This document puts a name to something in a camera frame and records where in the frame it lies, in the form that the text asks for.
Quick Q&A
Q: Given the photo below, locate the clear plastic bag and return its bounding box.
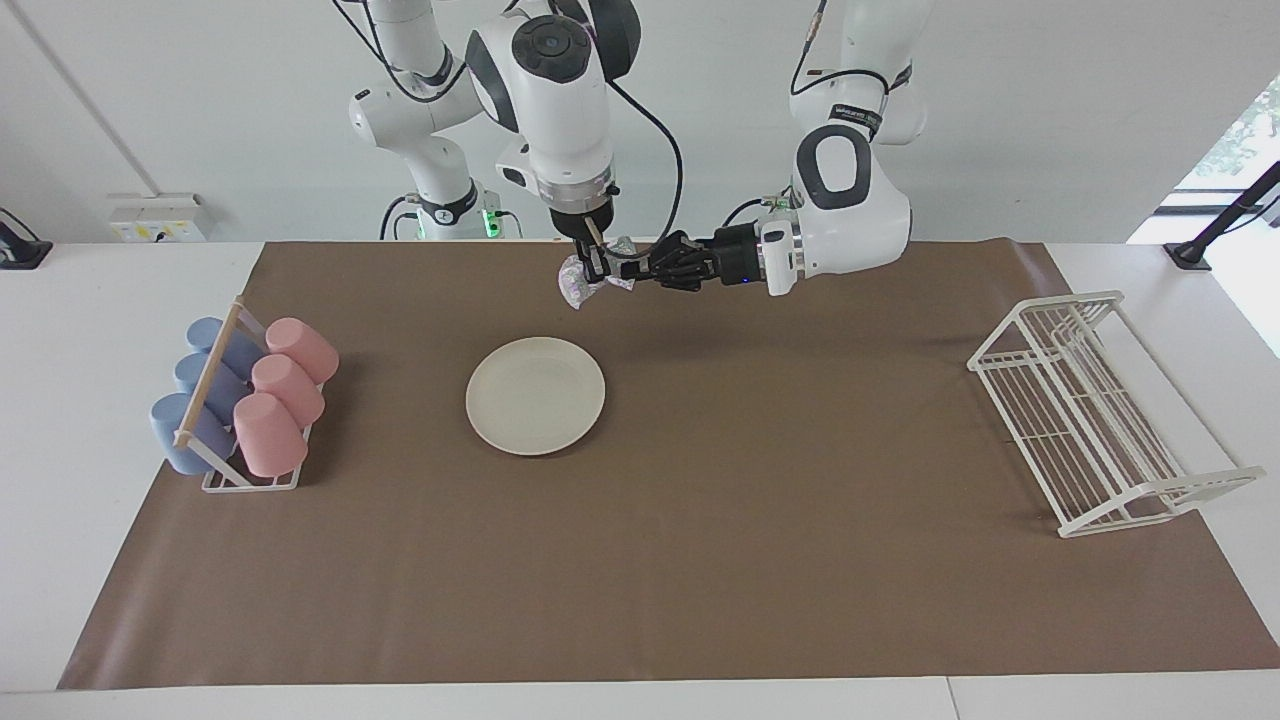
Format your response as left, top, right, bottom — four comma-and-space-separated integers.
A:
558, 237, 641, 311

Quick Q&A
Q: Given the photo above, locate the cream round plate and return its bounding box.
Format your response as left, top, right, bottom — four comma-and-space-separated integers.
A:
465, 336, 607, 457

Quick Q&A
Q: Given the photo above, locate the brown table mat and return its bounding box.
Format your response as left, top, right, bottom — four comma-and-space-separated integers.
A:
57, 240, 1280, 691

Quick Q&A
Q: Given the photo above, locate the pink plastic cup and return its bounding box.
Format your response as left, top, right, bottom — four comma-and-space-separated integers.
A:
265, 317, 340, 386
233, 392, 309, 478
250, 354, 326, 429

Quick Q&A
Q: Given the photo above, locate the blue plastic cup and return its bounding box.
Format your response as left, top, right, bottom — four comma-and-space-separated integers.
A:
150, 393, 239, 476
186, 317, 266, 379
174, 352, 251, 421

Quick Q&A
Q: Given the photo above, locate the white cup holder rack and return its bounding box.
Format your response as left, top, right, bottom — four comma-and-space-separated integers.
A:
173, 296, 326, 493

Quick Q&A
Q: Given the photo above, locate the black stand with pole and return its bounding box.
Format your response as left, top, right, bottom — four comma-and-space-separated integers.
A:
1163, 160, 1280, 273

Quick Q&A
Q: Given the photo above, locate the black base cable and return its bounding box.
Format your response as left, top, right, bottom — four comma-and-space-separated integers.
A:
379, 194, 421, 241
717, 192, 801, 238

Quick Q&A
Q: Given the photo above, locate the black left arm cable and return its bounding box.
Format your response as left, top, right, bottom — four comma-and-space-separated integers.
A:
790, 0, 891, 96

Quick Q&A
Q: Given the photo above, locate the white wire dish rack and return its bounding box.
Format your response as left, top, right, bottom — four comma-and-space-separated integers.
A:
965, 290, 1266, 539

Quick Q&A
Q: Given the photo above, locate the white wall power outlet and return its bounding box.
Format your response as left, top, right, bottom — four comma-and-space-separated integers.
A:
107, 193, 213, 244

